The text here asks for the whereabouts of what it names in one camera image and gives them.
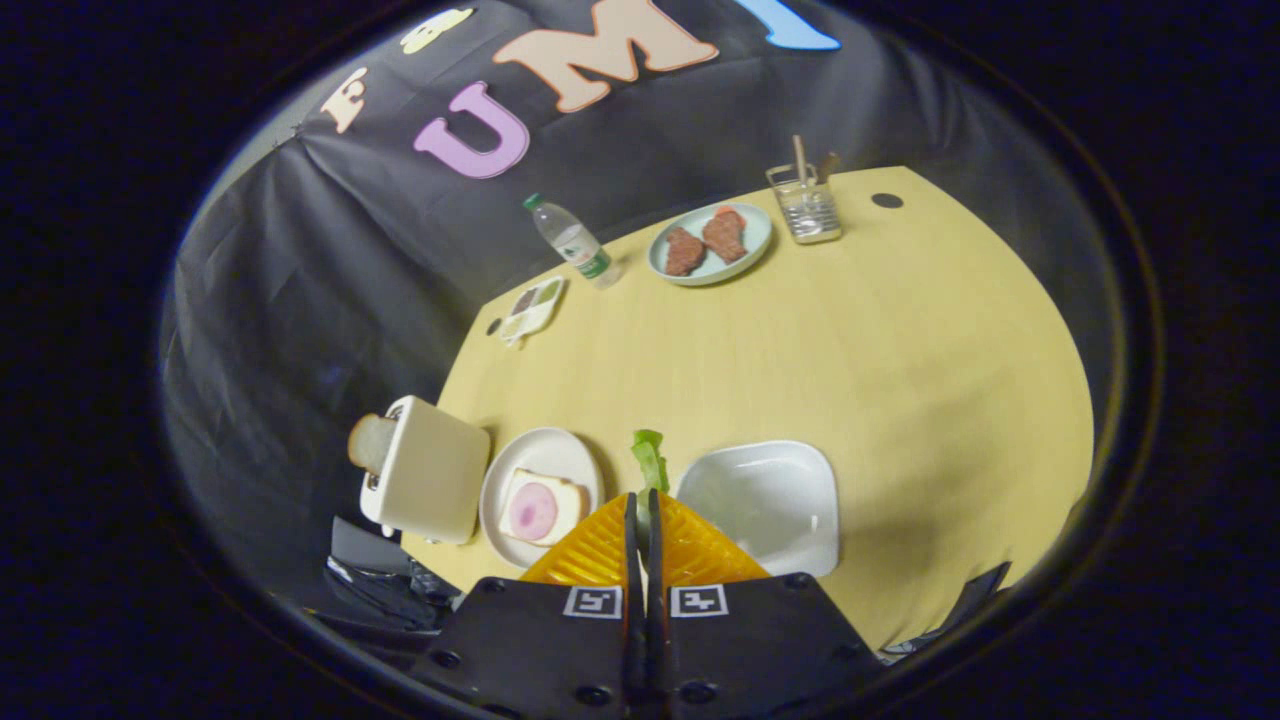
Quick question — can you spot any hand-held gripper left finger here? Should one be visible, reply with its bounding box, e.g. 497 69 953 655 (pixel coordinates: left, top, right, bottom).
415 490 641 720

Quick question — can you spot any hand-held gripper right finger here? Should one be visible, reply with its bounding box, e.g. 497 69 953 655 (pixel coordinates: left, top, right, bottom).
648 488 886 717

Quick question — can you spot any green lettuce leaf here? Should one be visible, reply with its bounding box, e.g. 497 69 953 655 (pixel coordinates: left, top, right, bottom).
630 430 671 496

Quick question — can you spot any toasted bread slice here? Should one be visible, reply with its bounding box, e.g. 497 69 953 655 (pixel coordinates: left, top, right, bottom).
347 413 399 476

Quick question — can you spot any pink ham slice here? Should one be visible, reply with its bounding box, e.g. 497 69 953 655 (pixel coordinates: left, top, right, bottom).
508 482 559 541

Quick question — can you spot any white square plate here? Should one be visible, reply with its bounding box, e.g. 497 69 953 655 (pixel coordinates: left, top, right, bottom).
677 440 841 579

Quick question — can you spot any white bread slice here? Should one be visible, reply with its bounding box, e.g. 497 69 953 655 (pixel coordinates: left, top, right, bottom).
498 468 589 546

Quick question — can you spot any round white plate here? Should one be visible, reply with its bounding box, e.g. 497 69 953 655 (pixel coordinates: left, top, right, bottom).
480 427 606 569

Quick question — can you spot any white toaster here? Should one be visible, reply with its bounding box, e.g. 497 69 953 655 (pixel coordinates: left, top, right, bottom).
360 395 493 546

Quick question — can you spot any white divided dish of beans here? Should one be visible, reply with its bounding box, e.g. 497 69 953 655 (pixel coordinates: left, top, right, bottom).
500 276 568 349

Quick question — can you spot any brown meat slice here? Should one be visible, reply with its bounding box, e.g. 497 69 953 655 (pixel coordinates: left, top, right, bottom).
702 207 749 264
664 227 707 278

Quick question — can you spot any clear water bottle green cap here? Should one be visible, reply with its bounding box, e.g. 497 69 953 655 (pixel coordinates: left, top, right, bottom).
523 193 623 291

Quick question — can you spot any light blue plate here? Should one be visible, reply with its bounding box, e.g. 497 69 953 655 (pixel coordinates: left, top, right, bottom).
648 202 774 287

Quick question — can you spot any clear glass utensil holder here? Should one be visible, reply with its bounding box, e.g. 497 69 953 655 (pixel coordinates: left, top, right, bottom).
767 163 843 245

